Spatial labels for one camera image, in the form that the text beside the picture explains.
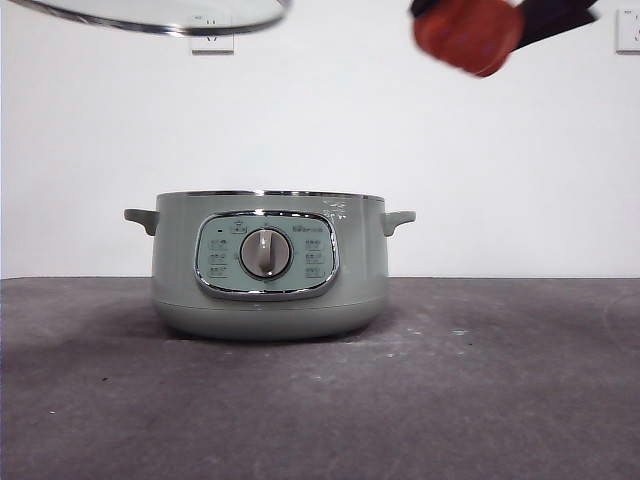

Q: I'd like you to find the small orange pumpkin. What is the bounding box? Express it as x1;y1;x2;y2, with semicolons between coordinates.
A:
412;0;521;79

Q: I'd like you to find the green electric cooking pot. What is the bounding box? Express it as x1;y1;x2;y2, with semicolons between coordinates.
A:
123;189;417;343

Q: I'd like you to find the glass lid with green knob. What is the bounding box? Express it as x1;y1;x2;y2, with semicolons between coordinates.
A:
29;0;295;37

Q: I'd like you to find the white wall socket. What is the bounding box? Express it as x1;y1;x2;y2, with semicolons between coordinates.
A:
614;8;640;55
189;14;235;56

